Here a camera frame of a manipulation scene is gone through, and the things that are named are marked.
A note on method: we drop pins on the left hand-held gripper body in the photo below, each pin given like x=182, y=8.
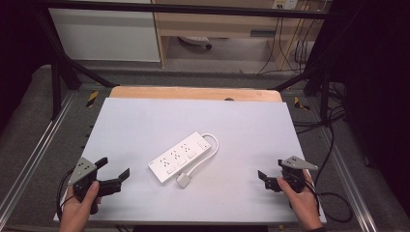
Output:
x=84, y=180

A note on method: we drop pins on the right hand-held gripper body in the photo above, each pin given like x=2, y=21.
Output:
x=295, y=175

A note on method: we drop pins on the white power strip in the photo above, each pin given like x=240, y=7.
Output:
x=177, y=158

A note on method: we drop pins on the white power plug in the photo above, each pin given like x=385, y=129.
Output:
x=183, y=180

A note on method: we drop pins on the person's right hand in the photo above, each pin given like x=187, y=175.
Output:
x=301, y=204

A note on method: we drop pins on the person's left hand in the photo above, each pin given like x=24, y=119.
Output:
x=77, y=212

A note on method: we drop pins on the yellow black tape marker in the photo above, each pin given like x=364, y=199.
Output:
x=299, y=103
x=92, y=98

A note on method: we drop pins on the wooden board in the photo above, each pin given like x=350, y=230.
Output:
x=193, y=93

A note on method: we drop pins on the dark curtain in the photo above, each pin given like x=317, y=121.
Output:
x=19, y=48
x=377, y=80

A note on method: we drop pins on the white cabinet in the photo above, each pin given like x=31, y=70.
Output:
x=103, y=35

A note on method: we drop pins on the white chair base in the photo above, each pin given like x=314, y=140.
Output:
x=195, y=40

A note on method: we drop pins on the light wooden desk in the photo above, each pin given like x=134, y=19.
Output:
x=219, y=24

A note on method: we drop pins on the aluminium floor rail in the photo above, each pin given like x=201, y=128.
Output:
x=349, y=183
x=35, y=150

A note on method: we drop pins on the black metal frame stand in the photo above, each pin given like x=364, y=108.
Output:
x=325, y=93
x=56, y=83

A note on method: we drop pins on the white wall socket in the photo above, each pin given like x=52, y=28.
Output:
x=285, y=4

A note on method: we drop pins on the black metal frame bar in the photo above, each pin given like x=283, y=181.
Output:
x=193, y=9

